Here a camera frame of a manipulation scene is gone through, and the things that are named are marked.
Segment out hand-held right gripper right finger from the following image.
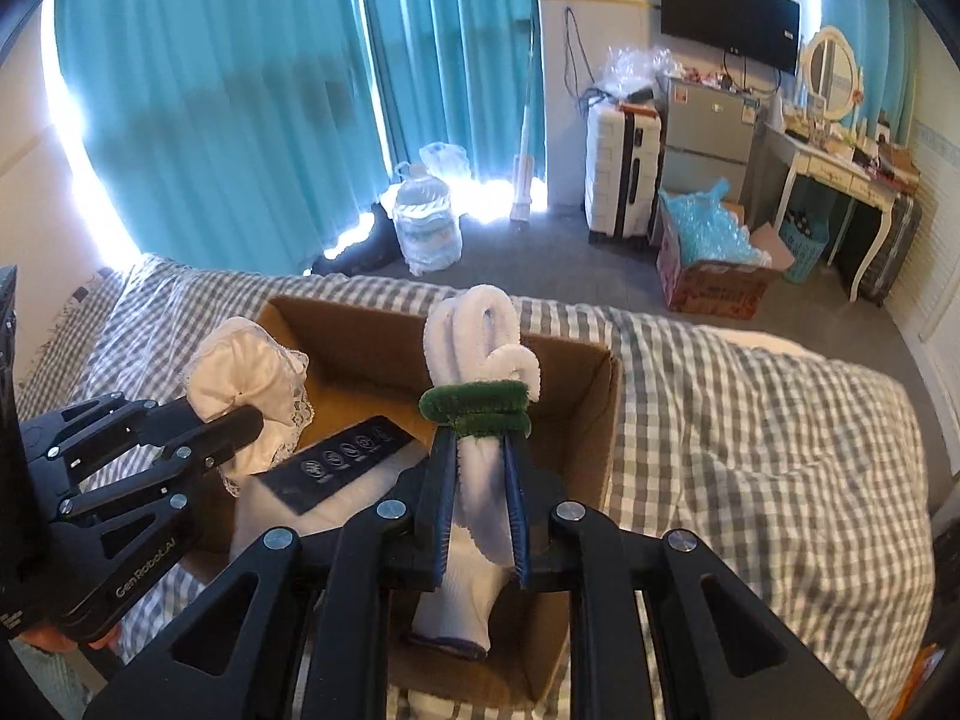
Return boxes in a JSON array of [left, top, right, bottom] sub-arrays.
[[501, 435, 850, 720]]

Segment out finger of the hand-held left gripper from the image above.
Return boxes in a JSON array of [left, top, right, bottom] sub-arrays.
[[19, 392, 194, 466], [54, 406, 265, 541]]

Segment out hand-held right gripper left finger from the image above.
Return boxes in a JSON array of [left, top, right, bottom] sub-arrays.
[[82, 426, 460, 720]]

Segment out cream lace-trimmed cloth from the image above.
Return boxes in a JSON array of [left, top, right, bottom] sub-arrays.
[[184, 316, 316, 500]]

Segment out white fluffy sock green cuff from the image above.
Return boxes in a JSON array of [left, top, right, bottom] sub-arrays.
[[417, 283, 542, 563]]

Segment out brown cardboard box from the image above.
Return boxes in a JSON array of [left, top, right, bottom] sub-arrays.
[[184, 294, 623, 706]]

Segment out person's left hand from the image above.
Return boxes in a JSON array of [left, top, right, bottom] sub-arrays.
[[13, 619, 122, 665]]

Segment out black card with white icons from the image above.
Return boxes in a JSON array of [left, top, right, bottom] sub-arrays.
[[251, 414, 421, 517]]

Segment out white sock blue toe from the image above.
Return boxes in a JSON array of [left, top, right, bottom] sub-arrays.
[[407, 531, 512, 662]]

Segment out black shoes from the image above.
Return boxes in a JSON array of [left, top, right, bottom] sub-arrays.
[[311, 202, 403, 277]]

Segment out grey white checked blanket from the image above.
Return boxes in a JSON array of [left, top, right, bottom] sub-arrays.
[[15, 251, 935, 720]]

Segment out large clear water bottle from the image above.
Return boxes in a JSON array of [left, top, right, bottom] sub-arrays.
[[391, 162, 464, 276]]

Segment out red printed cardboard box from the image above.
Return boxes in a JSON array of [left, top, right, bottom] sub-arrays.
[[655, 199, 796, 317]]

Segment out blue bubble wrap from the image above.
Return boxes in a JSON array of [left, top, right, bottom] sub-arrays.
[[658, 178, 773, 268]]

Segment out clear plastic bag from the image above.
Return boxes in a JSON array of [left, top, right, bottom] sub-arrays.
[[418, 142, 470, 185]]

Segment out white pole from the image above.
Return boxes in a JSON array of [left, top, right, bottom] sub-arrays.
[[510, 37, 544, 223]]

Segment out teal curtain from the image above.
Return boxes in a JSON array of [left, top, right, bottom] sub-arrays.
[[814, 0, 925, 132], [352, 0, 542, 197], [52, 0, 385, 276]]

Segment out white suitcase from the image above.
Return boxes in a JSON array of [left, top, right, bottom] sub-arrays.
[[585, 99, 665, 250]]

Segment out teal plastic basket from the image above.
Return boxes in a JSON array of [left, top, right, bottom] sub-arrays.
[[778, 214, 830, 285]]

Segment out grey mini fridge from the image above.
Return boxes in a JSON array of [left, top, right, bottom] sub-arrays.
[[661, 75, 761, 200]]

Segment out orange object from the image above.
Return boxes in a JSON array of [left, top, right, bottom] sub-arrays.
[[896, 645, 943, 720]]

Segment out crumpled clear plastic wrap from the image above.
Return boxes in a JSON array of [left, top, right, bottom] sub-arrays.
[[603, 45, 673, 103]]

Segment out dark suitcase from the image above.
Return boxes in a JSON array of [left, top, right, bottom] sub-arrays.
[[855, 191, 925, 308]]

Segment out white dressing table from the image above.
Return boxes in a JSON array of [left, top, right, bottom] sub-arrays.
[[756, 120, 902, 305]]

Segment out white oval mirror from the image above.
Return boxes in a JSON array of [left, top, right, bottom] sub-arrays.
[[798, 25, 860, 125]]

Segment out black wall cable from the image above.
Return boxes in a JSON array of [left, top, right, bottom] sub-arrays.
[[562, 7, 602, 103]]

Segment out black wall television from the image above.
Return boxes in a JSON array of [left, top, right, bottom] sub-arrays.
[[658, 0, 802, 77]]

